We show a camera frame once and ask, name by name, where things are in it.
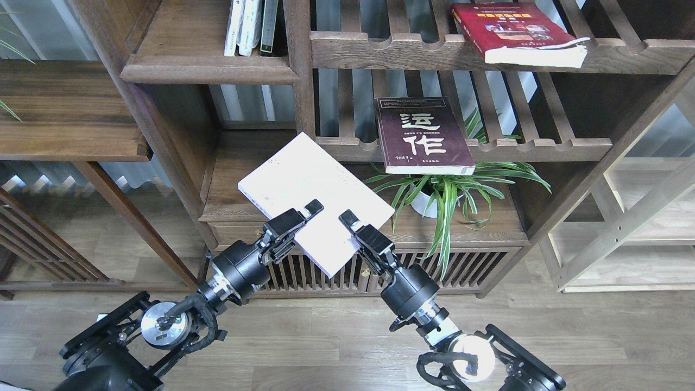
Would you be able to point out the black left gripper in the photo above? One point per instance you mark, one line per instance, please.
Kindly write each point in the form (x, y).
(241, 269)

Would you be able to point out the white lavender book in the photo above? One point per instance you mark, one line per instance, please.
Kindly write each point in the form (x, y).
(302, 171)

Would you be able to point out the white plant pot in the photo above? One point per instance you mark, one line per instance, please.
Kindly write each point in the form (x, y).
(429, 201)

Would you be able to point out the light wooden rack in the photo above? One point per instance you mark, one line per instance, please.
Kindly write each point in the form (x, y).
(642, 240)

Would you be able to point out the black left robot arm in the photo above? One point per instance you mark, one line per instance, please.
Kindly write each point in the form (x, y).
(133, 346)

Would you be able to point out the dark wooden bookshelf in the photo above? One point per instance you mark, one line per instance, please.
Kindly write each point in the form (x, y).
(212, 119)

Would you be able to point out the green spider plant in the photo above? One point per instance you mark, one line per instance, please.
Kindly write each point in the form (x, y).
(472, 193)

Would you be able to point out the dark green upright book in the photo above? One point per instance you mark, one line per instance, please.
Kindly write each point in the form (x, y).
(268, 27)

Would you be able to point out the dark maroon book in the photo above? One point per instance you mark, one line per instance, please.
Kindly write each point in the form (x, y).
(420, 136)

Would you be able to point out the small wooden drawer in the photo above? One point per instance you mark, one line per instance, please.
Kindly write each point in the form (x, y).
(229, 232)

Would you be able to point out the dark wooden side table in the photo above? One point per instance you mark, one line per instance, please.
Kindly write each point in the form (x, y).
(71, 111)

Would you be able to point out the dark slatted wooden bench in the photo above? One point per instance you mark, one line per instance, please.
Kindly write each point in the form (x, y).
(32, 241)

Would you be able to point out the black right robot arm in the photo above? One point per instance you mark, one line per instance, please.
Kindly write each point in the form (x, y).
(455, 359)

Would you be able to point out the red book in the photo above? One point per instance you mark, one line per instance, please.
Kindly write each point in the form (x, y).
(519, 34)

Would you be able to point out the left slatted cabinet door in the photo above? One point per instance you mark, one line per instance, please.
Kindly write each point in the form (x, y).
(298, 277)

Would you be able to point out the white book middle upright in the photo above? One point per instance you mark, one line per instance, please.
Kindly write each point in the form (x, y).
(250, 30)

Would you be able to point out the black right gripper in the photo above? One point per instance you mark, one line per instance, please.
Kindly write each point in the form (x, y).
(409, 291)

